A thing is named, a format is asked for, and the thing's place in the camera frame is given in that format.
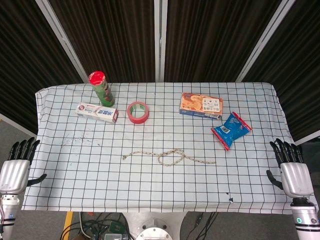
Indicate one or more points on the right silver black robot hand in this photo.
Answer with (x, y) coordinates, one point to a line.
(296, 177)

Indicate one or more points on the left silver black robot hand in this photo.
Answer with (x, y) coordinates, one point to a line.
(13, 172)

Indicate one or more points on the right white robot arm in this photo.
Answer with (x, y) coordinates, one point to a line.
(306, 222)

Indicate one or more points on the blue snack bag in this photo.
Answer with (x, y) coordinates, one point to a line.
(231, 130)

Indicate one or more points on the white toothpaste box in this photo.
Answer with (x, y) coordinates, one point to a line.
(96, 112)

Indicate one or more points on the dark ribbed partition panel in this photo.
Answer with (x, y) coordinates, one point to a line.
(22, 62)
(112, 37)
(212, 37)
(300, 75)

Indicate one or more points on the green chips can red lid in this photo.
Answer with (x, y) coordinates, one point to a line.
(105, 93)

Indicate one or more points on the orange biscuit box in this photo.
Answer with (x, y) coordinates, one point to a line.
(197, 103)

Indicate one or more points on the red tape roll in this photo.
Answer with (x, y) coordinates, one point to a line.
(131, 117)

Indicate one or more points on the white black checkered tablecloth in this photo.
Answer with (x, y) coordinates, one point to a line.
(150, 185)

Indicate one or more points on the silver partition frame post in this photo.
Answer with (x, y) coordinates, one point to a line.
(62, 40)
(265, 40)
(160, 40)

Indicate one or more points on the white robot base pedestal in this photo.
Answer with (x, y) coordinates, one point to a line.
(155, 225)

